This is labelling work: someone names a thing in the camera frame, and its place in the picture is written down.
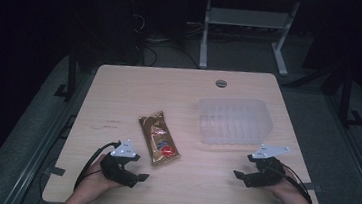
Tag white metal desk frame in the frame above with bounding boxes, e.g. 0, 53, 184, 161
197, 0, 302, 79

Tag person's right hand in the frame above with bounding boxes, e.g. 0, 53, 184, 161
265, 166, 313, 204

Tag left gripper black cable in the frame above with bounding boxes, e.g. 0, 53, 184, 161
73, 136, 123, 195

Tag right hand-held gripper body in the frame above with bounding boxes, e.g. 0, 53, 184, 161
242, 142, 292, 193

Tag grey table cable grommet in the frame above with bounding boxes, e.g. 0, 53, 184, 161
214, 78, 228, 89

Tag person's left hand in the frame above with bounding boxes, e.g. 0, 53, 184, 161
80, 152, 126, 199

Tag clear plastic container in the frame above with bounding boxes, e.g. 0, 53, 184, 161
193, 93, 277, 152

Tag brown snack packet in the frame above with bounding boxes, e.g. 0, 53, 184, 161
134, 108, 186, 169

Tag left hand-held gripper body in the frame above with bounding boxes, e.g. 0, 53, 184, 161
98, 136, 142, 189

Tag black floor cables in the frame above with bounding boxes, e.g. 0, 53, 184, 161
137, 34, 203, 72

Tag grey tape strip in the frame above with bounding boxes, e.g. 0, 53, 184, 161
302, 181, 324, 193
48, 166, 67, 177

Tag black metal stand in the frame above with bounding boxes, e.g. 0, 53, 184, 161
53, 44, 82, 102
336, 65, 362, 129

